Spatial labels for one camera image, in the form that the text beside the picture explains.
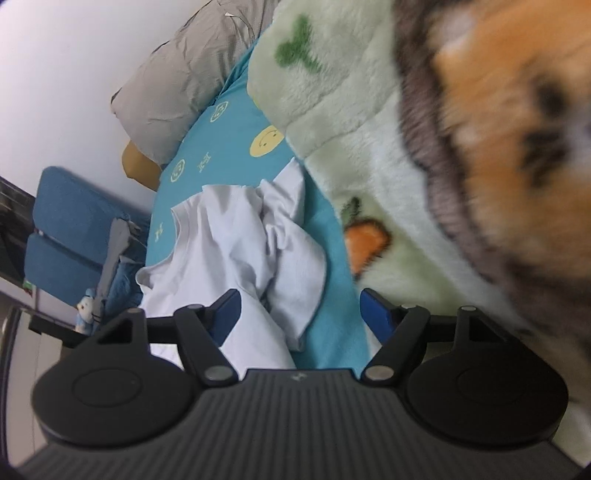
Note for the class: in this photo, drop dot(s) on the white t-shirt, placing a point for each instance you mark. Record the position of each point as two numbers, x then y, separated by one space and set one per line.
221 240

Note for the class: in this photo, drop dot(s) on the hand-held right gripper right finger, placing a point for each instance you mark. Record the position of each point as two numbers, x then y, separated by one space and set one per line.
373 310

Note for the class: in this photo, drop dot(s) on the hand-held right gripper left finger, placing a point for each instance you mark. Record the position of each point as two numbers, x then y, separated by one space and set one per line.
228 310

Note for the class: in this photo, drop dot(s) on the teal smiley print bed sheet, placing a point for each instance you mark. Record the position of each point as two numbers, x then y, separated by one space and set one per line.
240 152

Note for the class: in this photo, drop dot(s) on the yellow bed headboard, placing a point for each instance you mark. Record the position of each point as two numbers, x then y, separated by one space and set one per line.
138 168

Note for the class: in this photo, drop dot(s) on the grey cloth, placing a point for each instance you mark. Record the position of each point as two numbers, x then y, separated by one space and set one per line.
117 240

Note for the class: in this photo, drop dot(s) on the blue covered chair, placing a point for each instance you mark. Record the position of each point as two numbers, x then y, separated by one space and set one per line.
69 198
55 267

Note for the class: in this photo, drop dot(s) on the white and blue plush toy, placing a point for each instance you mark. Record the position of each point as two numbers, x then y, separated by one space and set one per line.
87 310

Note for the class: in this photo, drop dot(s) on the grey pillow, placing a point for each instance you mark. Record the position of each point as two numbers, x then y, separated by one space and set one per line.
184 83

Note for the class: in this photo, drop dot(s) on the green animal print fleece blanket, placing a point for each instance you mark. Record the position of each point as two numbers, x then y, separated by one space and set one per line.
351 115

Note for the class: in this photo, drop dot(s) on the barred window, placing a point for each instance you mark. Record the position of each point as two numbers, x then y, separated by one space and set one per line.
14 230

